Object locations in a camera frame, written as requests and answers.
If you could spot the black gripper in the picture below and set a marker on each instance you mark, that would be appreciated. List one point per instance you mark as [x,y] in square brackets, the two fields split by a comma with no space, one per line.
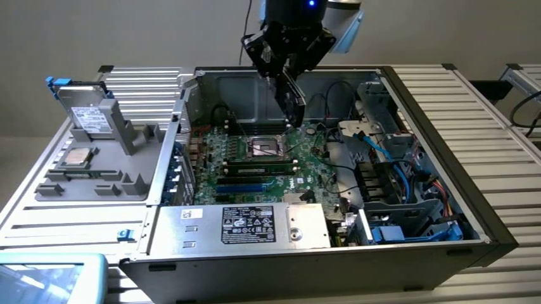
[292,35]

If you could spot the black graphics card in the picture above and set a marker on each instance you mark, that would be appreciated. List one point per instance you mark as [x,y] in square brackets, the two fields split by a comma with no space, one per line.
[293,103]

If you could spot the metal disk bay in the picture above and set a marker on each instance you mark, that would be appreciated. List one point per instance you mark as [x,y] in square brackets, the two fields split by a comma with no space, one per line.
[376,104]

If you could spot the CPU socket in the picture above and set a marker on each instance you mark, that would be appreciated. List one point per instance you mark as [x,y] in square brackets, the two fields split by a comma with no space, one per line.
[266,146]

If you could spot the green motherboard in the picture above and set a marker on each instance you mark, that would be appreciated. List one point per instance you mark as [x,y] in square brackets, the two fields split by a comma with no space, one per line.
[313,164]

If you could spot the installed RAM stick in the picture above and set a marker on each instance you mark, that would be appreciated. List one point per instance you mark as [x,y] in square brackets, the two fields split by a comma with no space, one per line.
[258,170]

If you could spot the black expansion slot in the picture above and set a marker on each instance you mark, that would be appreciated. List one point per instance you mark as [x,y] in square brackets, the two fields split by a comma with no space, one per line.
[249,180]

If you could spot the blue expansion slot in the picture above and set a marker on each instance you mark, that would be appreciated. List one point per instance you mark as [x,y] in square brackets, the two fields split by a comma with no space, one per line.
[244,189]

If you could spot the silver chipset heatsink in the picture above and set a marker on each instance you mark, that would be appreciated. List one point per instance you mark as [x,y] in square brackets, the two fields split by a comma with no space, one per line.
[296,198]

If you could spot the CPU chip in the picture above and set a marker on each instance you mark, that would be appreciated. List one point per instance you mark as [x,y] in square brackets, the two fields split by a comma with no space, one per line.
[77,157]

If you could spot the grey parts rack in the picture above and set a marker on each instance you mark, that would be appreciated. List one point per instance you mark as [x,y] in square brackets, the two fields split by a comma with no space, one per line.
[106,187]

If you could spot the silver power supply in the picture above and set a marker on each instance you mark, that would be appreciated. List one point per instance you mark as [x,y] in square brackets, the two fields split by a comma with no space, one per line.
[203,231]

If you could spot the loose RAM stick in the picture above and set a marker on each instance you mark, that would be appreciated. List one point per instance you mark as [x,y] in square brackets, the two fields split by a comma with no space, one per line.
[81,173]

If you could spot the blue disk caddy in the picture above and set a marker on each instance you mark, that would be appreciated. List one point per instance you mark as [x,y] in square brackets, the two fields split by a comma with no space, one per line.
[393,234]

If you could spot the blue plastic clip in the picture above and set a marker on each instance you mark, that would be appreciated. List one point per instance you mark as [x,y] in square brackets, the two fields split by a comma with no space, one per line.
[125,236]

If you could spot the open grey PC case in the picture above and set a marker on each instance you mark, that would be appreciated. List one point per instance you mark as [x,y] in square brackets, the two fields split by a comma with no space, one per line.
[296,275]

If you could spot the light blue tray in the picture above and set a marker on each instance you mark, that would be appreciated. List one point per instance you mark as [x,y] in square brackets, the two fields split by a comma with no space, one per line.
[91,278]

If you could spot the hard disk with blue bracket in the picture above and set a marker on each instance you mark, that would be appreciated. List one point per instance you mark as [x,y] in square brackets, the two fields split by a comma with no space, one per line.
[89,111]

